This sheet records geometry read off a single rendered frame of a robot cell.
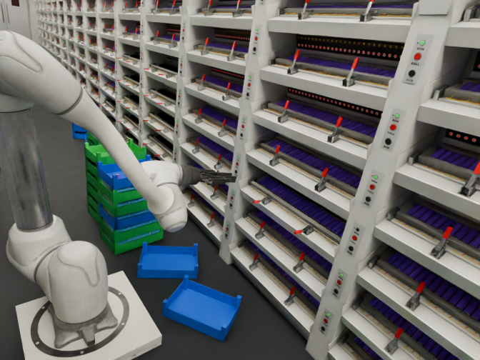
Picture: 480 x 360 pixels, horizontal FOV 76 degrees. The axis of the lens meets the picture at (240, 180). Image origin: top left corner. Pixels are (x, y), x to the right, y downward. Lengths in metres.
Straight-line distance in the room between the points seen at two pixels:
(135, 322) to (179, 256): 0.72
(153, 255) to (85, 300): 0.82
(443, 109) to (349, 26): 0.40
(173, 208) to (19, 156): 0.46
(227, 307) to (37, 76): 1.21
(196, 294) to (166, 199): 0.69
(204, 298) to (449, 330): 1.00
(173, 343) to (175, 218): 0.58
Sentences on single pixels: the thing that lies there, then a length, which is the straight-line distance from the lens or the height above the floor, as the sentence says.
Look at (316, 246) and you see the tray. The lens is 1.26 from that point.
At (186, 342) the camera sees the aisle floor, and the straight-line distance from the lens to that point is 1.44.
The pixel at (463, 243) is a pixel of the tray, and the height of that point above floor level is 0.73.
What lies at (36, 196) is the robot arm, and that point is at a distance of 1.09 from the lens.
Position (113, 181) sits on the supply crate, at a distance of 1.63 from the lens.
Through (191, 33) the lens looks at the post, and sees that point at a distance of 2.02.
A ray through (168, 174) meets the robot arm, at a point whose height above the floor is 0.67.
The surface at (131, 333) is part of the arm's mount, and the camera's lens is 1.17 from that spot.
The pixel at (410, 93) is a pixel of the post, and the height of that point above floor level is 1.09.
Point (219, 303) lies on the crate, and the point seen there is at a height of 0.00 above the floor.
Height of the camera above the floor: 1.13
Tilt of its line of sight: 23 degrees down
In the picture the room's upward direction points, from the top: 9 degrees clockwise
